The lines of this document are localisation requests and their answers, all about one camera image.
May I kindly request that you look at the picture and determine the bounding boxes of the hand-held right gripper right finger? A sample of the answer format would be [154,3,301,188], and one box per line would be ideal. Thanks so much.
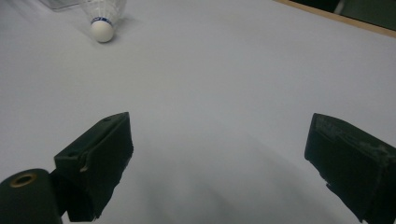
[304,112,396,224]

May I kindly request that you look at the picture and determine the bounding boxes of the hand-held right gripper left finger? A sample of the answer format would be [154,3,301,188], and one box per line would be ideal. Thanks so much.
[53,111,134,223]

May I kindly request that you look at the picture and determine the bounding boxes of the white feather shuttlecock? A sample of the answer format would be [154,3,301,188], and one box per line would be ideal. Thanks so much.
[78,0,128,44]

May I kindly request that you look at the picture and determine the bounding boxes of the clear plastic container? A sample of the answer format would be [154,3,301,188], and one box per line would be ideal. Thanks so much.
[38,0,82,12]

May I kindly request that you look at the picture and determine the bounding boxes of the white table cover sheet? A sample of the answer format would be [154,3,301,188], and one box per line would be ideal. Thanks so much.
[0,0,396,224]

